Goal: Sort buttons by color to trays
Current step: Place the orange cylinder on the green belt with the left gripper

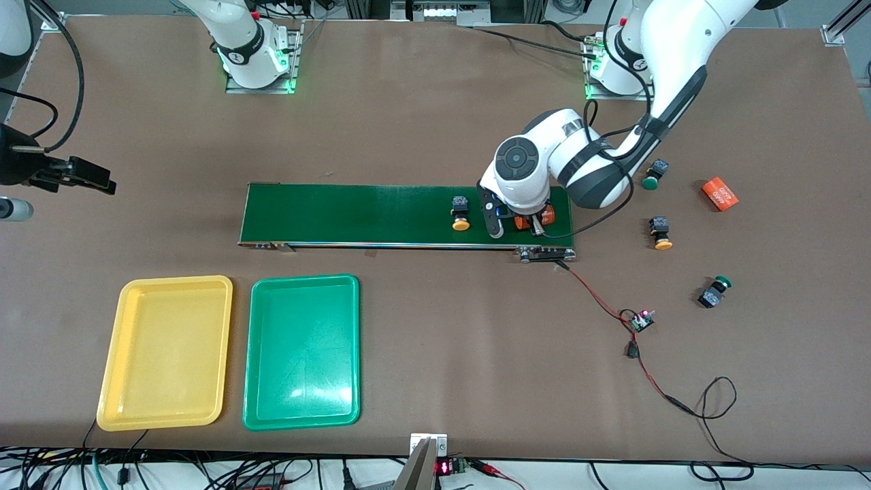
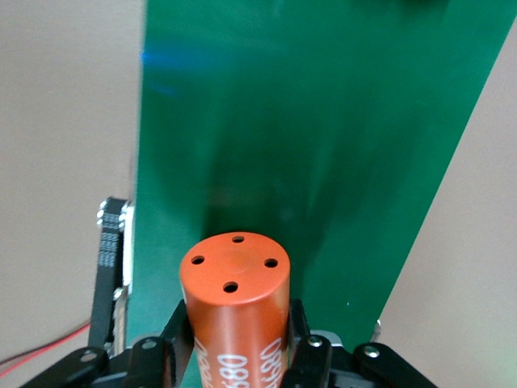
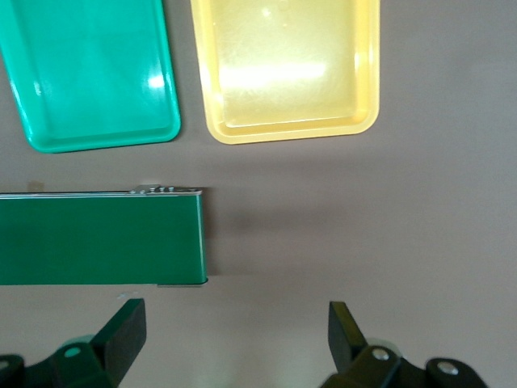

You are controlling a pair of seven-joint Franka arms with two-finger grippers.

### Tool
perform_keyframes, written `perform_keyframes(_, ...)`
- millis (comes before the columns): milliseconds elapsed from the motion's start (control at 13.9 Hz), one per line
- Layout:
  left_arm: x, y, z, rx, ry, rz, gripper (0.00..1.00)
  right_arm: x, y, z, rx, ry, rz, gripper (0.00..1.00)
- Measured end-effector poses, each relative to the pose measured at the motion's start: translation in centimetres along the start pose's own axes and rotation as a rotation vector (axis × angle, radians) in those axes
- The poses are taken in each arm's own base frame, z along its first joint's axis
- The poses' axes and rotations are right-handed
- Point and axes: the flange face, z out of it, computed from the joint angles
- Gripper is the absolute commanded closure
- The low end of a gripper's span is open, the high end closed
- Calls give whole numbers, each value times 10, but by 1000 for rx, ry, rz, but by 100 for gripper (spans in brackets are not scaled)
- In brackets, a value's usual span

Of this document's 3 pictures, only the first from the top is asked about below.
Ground green mushroom push button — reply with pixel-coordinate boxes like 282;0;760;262
697;276;734;309
642;159;670;191

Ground green belt conveyor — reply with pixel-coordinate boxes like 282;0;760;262
237;182;578;263

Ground yellow plastic tray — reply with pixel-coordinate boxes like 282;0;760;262
96;275;234;432

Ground green plastic tray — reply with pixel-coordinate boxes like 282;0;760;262
242;274;361;431

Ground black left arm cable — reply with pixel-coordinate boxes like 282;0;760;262
541;0;657;240

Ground black cable to arm base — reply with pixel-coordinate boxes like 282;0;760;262
470;20;599;59

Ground silver metal frame structure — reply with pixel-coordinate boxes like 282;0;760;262
344;0;545;27

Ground red and black power cable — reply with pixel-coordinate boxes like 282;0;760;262
555;261;695;416

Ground red clip lead wires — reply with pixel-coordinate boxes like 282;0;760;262
470;459;528;490

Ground thin black looped cable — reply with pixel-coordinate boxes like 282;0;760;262
691;376;755;480

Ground silver camera pole bracket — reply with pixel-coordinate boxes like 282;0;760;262
393;432;450;490

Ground tangled black cables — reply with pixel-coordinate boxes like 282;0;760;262
0;416;409;490

